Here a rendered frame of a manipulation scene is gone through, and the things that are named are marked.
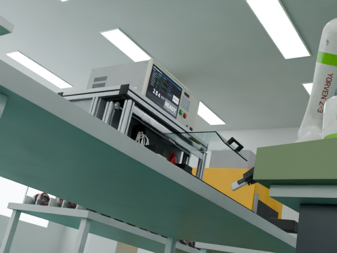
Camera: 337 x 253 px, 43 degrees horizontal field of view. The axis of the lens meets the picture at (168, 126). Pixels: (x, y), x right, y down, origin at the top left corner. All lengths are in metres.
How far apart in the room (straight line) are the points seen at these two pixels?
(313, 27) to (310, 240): 3.92
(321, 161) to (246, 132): 6.74
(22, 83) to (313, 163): 0.82
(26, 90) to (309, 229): 0.90
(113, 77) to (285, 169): 1.04
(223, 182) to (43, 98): 4.82
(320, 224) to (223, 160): 4.77
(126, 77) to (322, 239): 1.13
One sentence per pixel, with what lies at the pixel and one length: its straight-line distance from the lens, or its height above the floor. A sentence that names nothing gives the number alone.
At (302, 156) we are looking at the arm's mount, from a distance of 1.33.
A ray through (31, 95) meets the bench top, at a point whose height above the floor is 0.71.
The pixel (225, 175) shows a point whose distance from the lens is 5.72.
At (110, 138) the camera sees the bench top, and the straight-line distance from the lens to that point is 1.14.
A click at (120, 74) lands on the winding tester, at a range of 2.06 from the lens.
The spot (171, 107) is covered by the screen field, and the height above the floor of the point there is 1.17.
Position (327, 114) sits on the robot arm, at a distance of 1.55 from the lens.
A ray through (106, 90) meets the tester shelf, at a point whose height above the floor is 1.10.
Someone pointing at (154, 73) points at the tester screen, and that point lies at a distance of 1.97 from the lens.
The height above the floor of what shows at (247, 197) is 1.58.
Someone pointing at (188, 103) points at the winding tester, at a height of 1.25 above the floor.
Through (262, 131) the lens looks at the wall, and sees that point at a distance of 7.90.
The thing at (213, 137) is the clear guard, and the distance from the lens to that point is 2.00.
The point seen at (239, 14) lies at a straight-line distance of 4.99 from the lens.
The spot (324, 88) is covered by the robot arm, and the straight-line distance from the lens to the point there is 1.84.
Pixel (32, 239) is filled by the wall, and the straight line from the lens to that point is 9.52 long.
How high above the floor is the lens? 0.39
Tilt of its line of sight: 20 degrees up
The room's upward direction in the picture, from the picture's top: 12 degrees clockwise
